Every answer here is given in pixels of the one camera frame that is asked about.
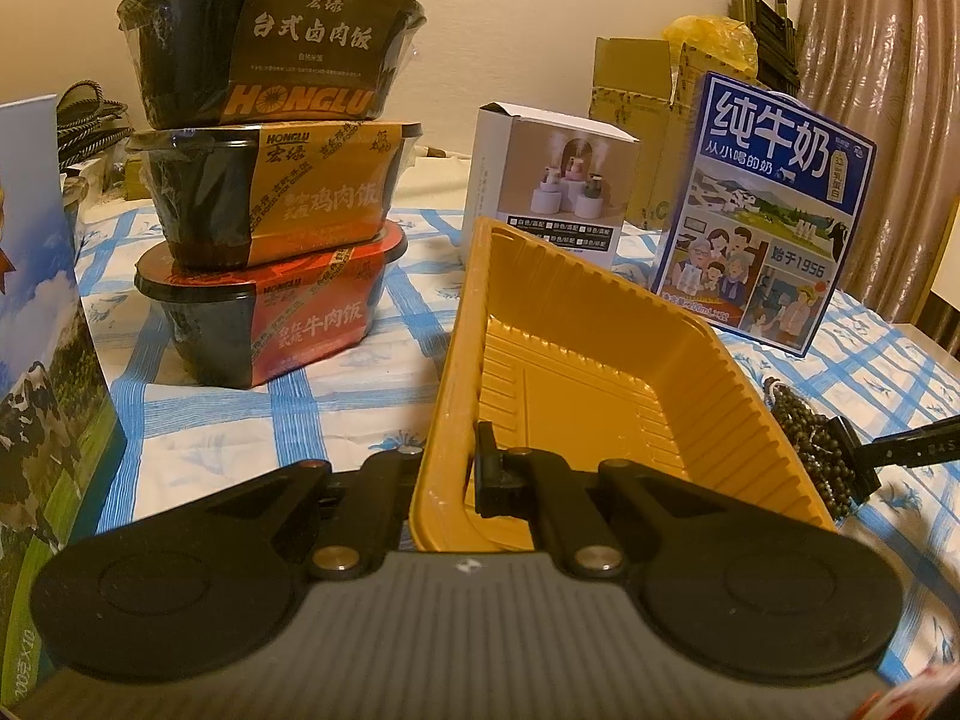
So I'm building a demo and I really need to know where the yellow plastic tray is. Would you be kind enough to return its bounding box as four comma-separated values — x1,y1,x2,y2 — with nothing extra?
409,216,837,554

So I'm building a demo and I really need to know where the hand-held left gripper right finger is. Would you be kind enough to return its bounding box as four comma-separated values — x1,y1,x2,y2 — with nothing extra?
472,420,740,575

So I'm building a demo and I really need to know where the red label instant rice bowl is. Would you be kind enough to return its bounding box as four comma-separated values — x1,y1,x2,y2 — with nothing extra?
133,222,409,391

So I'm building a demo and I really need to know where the black instant rice bowl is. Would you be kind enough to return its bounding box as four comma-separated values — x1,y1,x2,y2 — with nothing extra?
116,0,428,128

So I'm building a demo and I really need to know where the yellow plastic bag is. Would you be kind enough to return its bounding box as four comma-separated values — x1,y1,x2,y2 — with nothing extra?
661,13,755,61

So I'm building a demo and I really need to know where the landscape print carton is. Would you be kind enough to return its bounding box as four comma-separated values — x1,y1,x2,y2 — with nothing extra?
0,94,128,713

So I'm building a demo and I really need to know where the blue milk carton box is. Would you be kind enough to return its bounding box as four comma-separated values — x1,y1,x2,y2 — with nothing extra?
651,72,878,358

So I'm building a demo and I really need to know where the beige curtain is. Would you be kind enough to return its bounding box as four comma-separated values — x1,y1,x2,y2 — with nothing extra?
791,0,960,301

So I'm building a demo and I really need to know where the yellow label instant rice bowl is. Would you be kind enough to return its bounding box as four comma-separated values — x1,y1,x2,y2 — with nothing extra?
126,120,427,268

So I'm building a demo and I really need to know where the blue checked tablecloth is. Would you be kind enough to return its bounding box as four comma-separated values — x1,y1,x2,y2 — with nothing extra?
67,202,960,698

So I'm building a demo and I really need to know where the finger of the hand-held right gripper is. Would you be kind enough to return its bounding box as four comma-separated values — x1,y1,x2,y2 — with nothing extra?
827,412,960,497

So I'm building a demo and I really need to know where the white humidifier box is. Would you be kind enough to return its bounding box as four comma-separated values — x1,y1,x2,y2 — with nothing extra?
460,101,642,275

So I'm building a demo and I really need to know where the open cardboard box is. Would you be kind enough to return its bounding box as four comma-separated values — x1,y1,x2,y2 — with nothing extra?
589,36,766,233

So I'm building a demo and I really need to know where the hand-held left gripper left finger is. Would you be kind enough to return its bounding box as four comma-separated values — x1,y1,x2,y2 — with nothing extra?
187,444,425,582

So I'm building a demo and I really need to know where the dark beaded necklace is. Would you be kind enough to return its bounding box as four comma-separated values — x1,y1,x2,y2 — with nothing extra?
761,381,863,520

